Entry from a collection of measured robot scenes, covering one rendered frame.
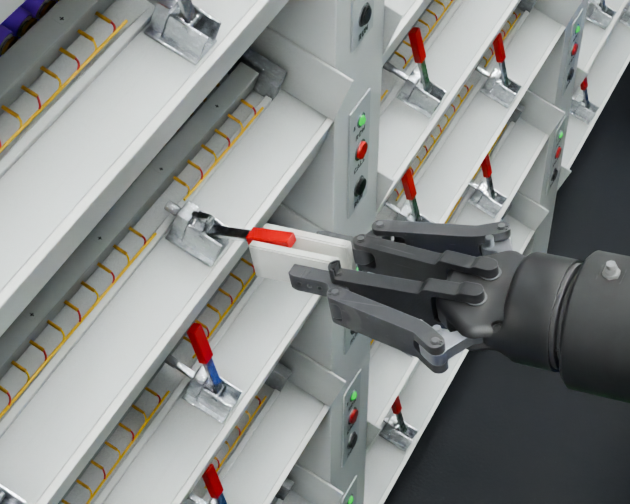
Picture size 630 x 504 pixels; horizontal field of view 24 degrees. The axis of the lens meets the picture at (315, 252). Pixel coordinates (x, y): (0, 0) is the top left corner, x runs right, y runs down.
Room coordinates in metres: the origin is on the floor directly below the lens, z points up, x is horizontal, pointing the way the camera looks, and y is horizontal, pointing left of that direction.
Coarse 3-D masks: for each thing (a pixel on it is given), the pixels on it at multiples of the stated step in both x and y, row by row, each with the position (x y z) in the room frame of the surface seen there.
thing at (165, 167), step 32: (224, 96) 0.88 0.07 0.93; (192, 128) 0.84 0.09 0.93; (160, 160) 0.80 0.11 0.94; (128, 192) 0.77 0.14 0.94; (160, 192) 0.79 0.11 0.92; (128, 224) 0.74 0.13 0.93; (96, 256) 0.71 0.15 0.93; (128, 256) 0.72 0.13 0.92; (64, 288) 0.68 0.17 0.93; (32, 320) 0.65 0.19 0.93; (0, 352) 0.62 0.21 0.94; (0, 416) 0.58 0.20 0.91
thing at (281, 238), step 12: (204, 228) 0.75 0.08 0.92; (216, 228) 0.75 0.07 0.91; (228, 228) 0.75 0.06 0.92; (240, 228) 0.75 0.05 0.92; (252, 228) 0.74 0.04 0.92; (240, 240) 0.74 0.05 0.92; (252, 240) 0.73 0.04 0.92; (264, 240) 0.73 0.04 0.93; (276, 240) 0.72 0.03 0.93; (288, 240) 0.72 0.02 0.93
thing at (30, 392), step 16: (256, 112) 0.89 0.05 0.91; (240, 128) 0.87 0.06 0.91; (208, 176) 0.82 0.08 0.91; (192, 192) 0.80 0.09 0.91; (144, 256) 0.73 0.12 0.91; (128, 272) 0.72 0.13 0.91; (112, 288) 0.70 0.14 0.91; (80, 336) 0.66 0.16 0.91; (64, 352) 0.64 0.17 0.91; (48, 368) 0.63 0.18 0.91; (32, 384) 0.61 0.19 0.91; (16, 416) 0.59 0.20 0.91; (0, 432) 0.57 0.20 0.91
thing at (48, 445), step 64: (256, 64) 0.92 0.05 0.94; (320, 64) 0.91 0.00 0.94; (256, 128) 0.88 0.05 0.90; (320, 128) 0.90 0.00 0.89; (256, 192) 0.82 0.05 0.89; (192, 256) 0.75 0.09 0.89; (64, 320) 0.67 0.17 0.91; (128, 320) 0.68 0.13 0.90; (192, 320) 0.72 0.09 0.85; (0, 384) 0.61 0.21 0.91; (64, 384) 0.62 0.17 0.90; (128, 384) 0.63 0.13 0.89; (0, 448) 0.57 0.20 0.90; (64, 448) 0.57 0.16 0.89
